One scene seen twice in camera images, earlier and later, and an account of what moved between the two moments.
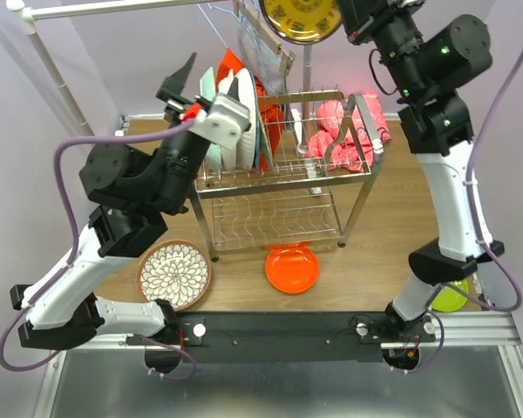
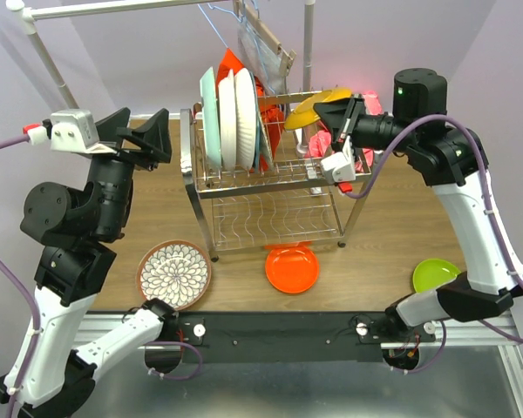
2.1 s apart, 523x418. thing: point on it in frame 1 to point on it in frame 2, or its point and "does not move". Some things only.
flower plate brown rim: (247, 141) does not move
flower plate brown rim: (173, 270) does not move
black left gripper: (173, 84) to (154, 136)
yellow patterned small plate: (300, 21) to (307, 112)
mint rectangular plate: (207, 90) does not move
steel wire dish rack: (315, 151) does not move
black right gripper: (363, 17) to (341, 117)
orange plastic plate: (291, 267) does not move
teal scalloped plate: (258, 123) does not move
